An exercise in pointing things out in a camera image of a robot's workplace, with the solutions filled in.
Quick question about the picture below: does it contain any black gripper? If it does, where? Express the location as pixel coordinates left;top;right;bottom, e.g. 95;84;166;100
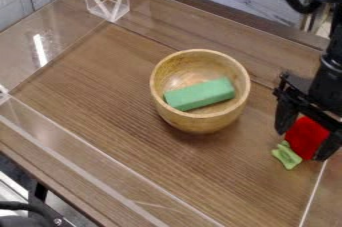
273;72;342;161

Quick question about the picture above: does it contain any red plush fruit green leaf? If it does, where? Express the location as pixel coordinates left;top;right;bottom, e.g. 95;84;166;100
272;117;331;170

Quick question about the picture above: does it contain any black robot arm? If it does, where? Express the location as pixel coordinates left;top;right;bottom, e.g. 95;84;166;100
273;0;342;161

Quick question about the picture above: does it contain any green rectangular block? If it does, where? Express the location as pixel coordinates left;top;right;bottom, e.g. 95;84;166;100
164;78;236;111

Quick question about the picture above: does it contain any wooden bowl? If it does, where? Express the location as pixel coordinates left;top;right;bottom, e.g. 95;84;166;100
150;49;252;134

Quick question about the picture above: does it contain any clear acrylic tray wall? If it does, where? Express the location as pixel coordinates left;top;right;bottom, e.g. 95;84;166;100
0;86;225;227

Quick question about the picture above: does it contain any black cable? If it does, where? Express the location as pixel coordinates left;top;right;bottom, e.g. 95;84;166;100
0;200;55;227

